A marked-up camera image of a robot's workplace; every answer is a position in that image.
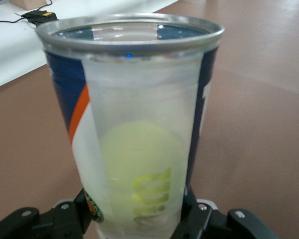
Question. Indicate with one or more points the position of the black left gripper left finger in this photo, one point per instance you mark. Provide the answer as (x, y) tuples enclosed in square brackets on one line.
[(52, 224)]

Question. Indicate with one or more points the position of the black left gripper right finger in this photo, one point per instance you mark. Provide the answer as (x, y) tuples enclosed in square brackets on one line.
[(214, 224)]

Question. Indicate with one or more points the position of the yellow tennis ball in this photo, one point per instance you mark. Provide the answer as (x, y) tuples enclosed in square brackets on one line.
[(139, 149)]

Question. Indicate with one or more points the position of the clear tennis ball can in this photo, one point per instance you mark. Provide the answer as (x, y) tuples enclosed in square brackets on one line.
[(144, 99)]

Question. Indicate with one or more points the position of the brown table mat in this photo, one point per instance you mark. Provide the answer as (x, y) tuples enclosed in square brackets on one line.
[(264, 124)]

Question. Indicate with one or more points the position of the black device with blue light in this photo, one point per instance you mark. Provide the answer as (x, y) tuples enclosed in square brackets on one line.
[(40, 17)]

